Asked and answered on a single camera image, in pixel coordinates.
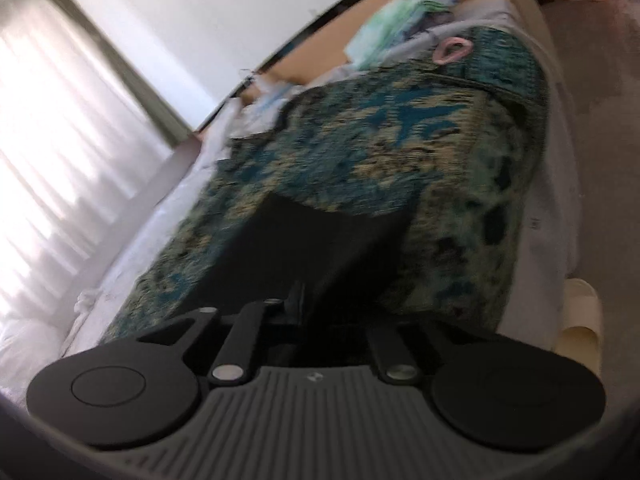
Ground white pillow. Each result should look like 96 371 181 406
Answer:
0 318 63 410

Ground small white rolled cloth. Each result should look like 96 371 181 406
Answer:
74 289 101 316

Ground teal paisley bedspread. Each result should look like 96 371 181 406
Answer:
103 26 549 341

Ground green drape right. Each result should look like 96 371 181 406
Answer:
50 0 193 146

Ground wooden bed frame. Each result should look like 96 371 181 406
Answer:
194 0 557 134

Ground white sheer curtain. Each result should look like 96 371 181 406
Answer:
1 0 171 326

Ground white crumpled cloth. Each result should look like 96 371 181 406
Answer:
229 74 305 140

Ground white bed sheet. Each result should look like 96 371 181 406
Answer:
61 0 580 356

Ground light green folded cloth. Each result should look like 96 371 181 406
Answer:
344 0 460 70

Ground black pants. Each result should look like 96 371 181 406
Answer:
188 192 551 376

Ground cream slipper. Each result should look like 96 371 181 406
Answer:
553 278 603 377

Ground pink hair scrunchie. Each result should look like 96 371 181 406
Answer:
432 37 473 66

